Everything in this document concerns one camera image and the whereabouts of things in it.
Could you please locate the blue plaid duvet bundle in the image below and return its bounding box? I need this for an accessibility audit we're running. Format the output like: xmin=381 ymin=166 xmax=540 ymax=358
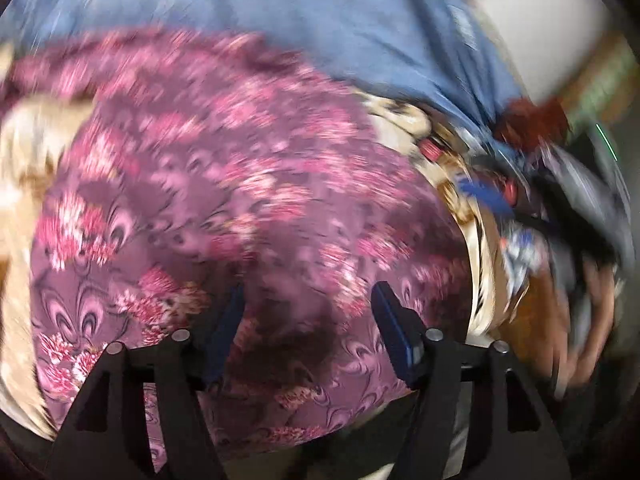
xmin=1 ymin=0 xmax=522 ymax=142

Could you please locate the beige leaf-print fleece blanket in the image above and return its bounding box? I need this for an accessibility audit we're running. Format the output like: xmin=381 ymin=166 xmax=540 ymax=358
xmin=0 ymin=41 xmax=516 ymax=441

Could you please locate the person right hand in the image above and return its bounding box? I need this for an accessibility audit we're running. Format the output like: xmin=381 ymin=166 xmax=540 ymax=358
xmin=551 ymin=259 xmax=616 ymax=399

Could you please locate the dark red cloth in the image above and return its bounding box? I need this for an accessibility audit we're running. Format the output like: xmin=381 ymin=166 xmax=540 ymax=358
xmin=492 ymin=98 xmax=570 ymax=154

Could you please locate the purple floral long-sleeve shirt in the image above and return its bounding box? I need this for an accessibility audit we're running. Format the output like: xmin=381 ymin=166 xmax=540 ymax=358
xmin=0 ymin=27 xmax=474 ymax=474

